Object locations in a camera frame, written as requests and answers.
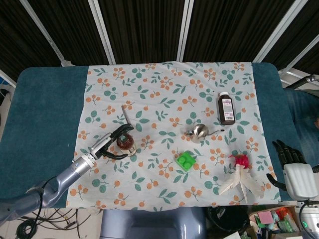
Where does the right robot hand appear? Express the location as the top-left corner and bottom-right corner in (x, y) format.
(266, 139), (315, 200)

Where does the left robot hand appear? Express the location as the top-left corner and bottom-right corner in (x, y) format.
(89, 124), (135, 160)

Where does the brown tea bottle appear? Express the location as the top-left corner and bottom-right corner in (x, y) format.
(116, 132), (138, 157)

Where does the dark brown medicine bottle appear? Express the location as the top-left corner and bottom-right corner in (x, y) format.
(218, 91), (236, 125)

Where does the thin metal stick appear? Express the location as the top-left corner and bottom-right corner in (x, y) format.
(121, 104), (132, 124)

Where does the cardboard box with clutter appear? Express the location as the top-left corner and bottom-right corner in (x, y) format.
(245, 201), (304, 239)

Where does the white object at edge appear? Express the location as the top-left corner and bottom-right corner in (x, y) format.
(218, 153), (267, 203)

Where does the teal table cover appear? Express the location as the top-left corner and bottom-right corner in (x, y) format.
(0, 62), (296, 209)

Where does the floral tablecloth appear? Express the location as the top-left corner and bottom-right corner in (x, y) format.
(65, 61), (282, 209)

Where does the black round bin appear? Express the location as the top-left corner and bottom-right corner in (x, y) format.
(205, 205), (250, 237)

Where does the green toy brick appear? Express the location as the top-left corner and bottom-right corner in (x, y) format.
(175, 151), (197, 171)

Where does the blue-grey robot torso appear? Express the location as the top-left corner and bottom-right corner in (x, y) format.
(101, 206), (207, 239)

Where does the steel spouted pouring cup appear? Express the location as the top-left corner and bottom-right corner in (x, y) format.
(186, 123), (225, 143)

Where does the white partition frame post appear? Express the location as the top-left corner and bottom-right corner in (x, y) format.
(177, 0), (195, 62)
(19, 0), (72, 67)
(278, 32), (319, 74)
(88, 0), (117, 64)
(251, 0), (304, 63)

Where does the black cable coil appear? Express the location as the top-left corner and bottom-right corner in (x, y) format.
(16, 196), (83, 239)

